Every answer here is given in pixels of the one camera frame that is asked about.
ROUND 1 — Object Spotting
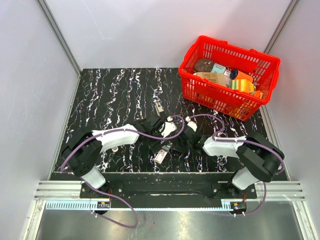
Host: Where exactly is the aluminium frame rail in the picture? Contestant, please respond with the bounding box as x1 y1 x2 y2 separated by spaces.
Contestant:
34 181 305 212

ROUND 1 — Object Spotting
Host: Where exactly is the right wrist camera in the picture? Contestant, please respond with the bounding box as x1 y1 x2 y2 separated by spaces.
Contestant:
185 116 197 132

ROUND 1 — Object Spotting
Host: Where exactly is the white stapler base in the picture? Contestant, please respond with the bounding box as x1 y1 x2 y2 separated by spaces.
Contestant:
154 101 164 117

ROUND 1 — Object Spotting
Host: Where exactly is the red shopping basket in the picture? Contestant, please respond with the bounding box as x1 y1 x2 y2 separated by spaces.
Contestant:
178 35 281 121

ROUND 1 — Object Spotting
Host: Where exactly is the staple strip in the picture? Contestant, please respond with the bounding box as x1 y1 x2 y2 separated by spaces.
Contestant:
162 142 173 153

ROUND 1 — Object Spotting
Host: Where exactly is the teal small box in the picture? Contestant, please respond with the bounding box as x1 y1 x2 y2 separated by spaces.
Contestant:
211 63 227 74

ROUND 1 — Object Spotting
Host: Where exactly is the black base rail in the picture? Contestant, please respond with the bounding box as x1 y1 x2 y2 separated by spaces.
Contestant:
79 171 258 201

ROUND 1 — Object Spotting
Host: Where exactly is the orange green carton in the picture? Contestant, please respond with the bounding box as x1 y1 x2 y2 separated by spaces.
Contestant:
230 79 256 94

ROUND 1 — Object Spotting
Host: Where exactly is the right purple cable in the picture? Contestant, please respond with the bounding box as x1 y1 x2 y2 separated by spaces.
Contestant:
187 113 285 217

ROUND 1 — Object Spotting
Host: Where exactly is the brown round package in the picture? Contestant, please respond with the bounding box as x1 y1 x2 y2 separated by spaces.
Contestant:
193 58 215 73

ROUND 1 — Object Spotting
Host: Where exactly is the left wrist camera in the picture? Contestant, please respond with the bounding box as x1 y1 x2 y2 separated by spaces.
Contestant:
159 116 177 138

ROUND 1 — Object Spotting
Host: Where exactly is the blue cap bottle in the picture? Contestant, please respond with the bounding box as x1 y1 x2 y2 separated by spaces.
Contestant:
229 69 240 80

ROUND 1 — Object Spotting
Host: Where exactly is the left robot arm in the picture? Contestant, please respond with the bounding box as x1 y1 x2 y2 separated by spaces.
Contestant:
60 115 172 198

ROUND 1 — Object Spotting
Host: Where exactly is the red white staple box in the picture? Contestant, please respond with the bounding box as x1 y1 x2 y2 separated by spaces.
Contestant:
154 149 168 164

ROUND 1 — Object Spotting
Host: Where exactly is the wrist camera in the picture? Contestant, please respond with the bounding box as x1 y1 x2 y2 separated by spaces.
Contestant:
185 116 197 132
159 116 177 138

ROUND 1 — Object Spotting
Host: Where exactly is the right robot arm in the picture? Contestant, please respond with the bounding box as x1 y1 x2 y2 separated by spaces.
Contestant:
172 127 285 198

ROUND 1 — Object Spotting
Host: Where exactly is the cardboard box in basket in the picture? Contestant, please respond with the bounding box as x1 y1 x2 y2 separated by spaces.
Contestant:
193 72 227 87

